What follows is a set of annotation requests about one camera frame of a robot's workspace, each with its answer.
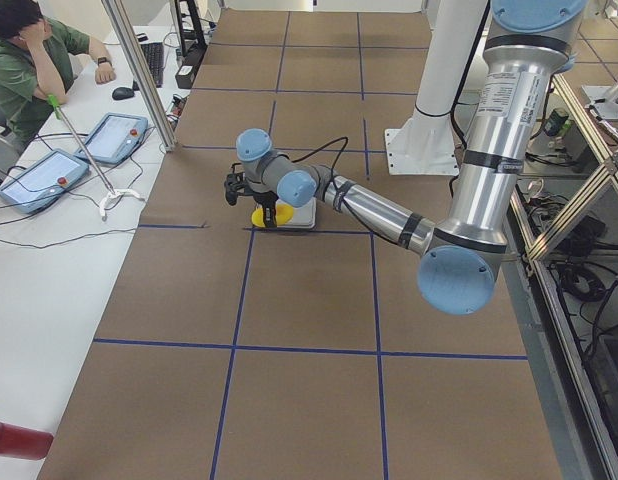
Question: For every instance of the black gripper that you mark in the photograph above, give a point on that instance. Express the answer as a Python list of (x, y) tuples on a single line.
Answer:
[(265, 202)]

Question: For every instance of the yellow mango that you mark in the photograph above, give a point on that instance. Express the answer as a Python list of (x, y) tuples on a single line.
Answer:
[(284, 214)]

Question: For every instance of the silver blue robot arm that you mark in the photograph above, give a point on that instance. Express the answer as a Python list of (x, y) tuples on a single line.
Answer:
[(528, 42)]

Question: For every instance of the silver kitchen scale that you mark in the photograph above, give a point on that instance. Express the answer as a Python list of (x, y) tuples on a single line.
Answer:
[(304, 217)]

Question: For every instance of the far red circuit board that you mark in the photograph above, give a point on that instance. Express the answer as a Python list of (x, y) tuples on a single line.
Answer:
[(177, 105)]

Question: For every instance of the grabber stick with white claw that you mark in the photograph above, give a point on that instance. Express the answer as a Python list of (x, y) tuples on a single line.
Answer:
[(113, 193)]

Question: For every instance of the black mini computer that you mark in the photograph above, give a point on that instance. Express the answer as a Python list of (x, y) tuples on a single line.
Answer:
[(189, 66)]

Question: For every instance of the far blue teach pendant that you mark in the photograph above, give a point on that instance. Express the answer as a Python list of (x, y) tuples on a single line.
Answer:
[(115, 137)]

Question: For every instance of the blue teach pendant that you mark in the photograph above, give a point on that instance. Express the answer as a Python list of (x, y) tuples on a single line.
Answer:
[(115, 137), (44, 182)]

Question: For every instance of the black computer mouse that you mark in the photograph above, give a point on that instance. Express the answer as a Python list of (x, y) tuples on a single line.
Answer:
[(122, 93)]

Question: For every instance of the black keyboard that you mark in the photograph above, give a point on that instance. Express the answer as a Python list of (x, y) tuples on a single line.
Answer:
[(154, 56)]

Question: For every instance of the near blue teach pendant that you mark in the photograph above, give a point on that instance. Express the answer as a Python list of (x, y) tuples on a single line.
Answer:
[(44, 182)]

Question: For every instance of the seated person in green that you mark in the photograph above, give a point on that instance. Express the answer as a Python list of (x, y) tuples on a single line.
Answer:
[(35, 63)]

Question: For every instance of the red fire extinguisher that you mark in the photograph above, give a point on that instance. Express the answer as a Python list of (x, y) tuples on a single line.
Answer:
[(23, 443)]

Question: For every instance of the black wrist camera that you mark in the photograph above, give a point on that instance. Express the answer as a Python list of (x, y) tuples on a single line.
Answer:
[(234, 185)]

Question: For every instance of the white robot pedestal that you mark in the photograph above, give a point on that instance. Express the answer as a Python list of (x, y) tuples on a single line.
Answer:
[(425, 145)]

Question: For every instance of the aluminium frame post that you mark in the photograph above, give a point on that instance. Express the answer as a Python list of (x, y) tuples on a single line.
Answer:
[(140, 71)]

